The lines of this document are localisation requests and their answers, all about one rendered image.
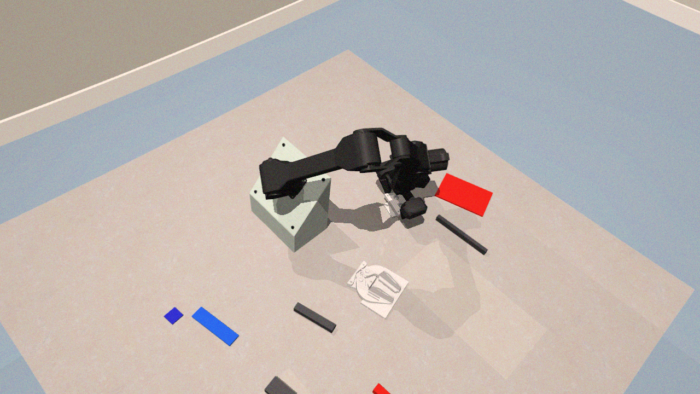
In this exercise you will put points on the red flat plate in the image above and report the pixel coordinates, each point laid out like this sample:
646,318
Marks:
464,194

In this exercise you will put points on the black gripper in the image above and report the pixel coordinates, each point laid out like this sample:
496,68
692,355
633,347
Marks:
413,207

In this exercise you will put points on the blue square block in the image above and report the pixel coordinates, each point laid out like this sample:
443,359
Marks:
173,315

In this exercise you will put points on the red rectangular bar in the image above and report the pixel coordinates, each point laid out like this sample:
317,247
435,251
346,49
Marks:
380,390

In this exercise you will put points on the blue rectangular plate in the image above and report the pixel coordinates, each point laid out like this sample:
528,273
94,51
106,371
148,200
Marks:
215,326

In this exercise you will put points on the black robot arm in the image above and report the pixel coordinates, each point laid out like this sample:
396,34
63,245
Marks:
356,152

